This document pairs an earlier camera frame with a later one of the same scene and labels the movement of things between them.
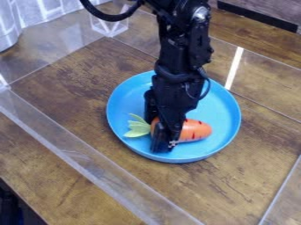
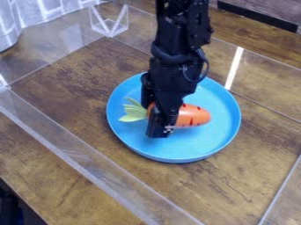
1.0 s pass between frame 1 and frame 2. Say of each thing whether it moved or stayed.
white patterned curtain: stayed
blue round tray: stayed
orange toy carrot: moved
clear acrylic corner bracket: stayed
